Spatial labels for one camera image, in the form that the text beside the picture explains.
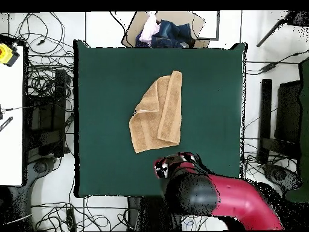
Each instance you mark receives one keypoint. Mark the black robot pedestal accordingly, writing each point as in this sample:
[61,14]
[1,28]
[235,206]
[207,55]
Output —
[149,212]

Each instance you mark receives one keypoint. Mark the white desk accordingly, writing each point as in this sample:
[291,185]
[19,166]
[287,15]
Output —
[10,145]

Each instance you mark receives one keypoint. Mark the cardboard box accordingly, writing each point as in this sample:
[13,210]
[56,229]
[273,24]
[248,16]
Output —
[135,29]

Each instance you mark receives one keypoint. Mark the black tripod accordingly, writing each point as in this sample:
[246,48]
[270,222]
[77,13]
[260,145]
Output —
[299,18]

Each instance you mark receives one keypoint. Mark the black power strip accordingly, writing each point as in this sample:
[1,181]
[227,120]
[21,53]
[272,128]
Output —
[71,220]

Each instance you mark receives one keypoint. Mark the yellow emergency stop button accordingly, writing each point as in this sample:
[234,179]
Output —
[6,54]

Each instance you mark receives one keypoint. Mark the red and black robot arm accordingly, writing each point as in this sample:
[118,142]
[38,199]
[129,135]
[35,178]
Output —
[229,198]

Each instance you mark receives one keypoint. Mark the dark green table cloth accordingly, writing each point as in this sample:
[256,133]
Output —
[108,169]

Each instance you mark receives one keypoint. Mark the black label strip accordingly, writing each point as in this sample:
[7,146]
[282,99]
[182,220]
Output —
[6,123]

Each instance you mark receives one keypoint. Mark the green cloth covered stand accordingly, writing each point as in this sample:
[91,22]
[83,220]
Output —
[304,120]

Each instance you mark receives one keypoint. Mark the black metal frame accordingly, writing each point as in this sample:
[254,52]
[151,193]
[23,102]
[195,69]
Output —
[265,108]
[60,96]

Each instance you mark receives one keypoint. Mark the tan terry towel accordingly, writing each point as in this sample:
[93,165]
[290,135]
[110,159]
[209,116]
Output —
[157,116]

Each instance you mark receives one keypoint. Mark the pale pink garment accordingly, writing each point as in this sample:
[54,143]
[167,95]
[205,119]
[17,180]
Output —
[149,29]

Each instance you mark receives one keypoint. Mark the blue jeans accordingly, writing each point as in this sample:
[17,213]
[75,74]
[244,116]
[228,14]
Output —
[173,33]

